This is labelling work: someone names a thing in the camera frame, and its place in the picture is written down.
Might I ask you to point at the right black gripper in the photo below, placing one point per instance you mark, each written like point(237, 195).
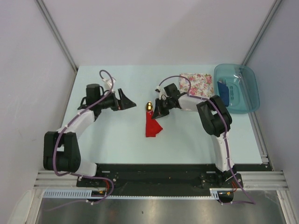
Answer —
point(159, 112)

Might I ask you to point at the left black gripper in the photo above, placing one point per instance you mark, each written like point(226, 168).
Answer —
point(124, 103)

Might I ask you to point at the red paper napkin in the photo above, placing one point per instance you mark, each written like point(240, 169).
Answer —
point(152, 128)

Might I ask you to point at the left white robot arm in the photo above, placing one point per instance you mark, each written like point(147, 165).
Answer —
point(61, 150)

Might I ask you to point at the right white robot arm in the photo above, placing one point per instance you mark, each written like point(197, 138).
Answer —
point(213, 114)

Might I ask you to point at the blue napkin roll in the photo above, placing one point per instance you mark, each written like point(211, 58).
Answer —
point(223, 91)

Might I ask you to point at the floral tray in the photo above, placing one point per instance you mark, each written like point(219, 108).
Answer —
point(201, 84)

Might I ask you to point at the teal plastic bin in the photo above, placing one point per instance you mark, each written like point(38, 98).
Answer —
point(243, 90)

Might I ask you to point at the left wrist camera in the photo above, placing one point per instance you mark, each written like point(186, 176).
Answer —
point(108, 83)

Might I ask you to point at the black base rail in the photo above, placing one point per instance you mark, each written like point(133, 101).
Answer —
point(174, 179)

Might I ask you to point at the white cable duct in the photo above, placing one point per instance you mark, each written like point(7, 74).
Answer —
point(95, 194)

